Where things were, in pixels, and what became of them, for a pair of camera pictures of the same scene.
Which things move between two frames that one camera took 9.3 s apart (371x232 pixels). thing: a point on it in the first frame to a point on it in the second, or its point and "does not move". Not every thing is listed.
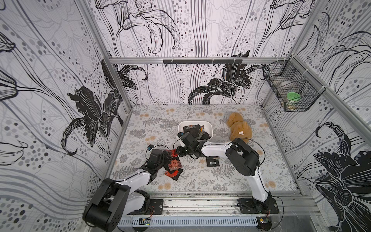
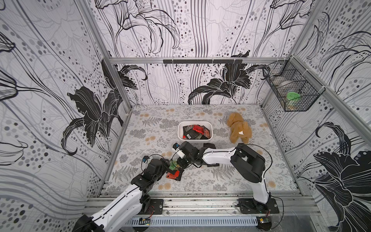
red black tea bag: x=174 y=164 to x=202 y=129
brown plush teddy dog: x=239 y=129 does not move
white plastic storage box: x=208 y=127 does not move
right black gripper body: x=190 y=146 to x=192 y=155
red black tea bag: x=175 y=174 does not move
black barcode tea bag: x=193 y=129 does not move
